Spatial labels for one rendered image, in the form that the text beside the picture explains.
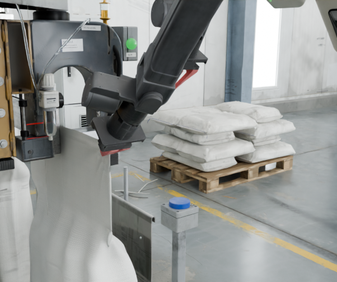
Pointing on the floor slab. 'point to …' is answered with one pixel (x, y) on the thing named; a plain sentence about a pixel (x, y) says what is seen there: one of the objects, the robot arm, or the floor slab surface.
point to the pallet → (281, 163)
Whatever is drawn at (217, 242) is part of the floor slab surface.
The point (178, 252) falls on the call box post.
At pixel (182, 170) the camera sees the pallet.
